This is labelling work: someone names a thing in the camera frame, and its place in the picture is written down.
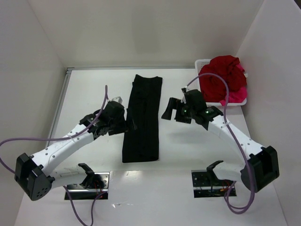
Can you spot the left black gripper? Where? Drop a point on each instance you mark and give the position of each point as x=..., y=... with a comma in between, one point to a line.
x=124, y=122

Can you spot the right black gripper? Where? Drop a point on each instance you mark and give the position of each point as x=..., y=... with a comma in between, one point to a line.
x=178, y=111

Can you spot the black t shirt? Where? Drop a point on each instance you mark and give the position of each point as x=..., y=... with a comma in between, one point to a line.
x=142, y=144

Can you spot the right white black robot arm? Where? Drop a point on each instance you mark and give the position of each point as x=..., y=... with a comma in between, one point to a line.
x=259, y=165

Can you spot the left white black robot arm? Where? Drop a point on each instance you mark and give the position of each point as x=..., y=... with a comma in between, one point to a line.
x=37, y=174

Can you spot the dark red t shirt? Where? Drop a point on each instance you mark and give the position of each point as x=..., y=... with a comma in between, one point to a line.
x=221, y=74

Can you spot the white plastic basket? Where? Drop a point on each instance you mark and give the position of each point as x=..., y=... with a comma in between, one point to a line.
x=198, y=66

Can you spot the pink t shirt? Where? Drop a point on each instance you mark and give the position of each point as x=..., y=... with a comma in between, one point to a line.
x=237, y=97

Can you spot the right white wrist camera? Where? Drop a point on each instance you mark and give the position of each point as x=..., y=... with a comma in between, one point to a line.
x=184, y=91

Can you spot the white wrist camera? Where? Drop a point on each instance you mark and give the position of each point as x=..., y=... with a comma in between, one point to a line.
x=117, y=99
x=184, y=91

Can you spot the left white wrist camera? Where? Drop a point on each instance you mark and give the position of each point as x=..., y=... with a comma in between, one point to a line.
x=117, y=99

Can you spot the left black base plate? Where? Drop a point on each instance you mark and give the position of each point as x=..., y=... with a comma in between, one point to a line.
x=100, y=185

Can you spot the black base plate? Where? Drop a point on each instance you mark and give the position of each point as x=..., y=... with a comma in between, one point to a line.
x=100, y=185
x=205, y=187

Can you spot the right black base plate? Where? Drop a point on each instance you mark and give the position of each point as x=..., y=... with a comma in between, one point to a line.
x=205, y=187

